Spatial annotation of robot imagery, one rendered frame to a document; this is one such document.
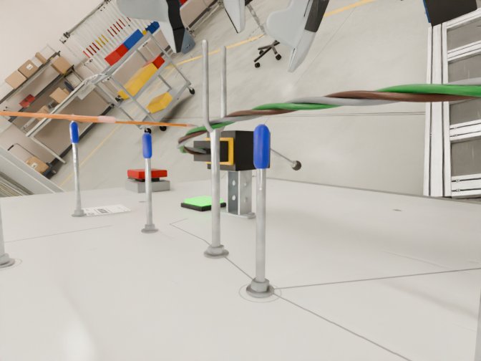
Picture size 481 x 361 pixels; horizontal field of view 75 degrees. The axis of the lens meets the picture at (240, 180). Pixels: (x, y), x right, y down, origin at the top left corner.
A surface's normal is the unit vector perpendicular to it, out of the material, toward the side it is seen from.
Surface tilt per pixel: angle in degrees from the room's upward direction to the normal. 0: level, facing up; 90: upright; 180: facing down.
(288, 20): 76
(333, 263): 47
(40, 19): 90
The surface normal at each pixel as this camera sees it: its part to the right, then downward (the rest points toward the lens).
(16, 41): 0.59, 0.15
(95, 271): 0.00, -0.99
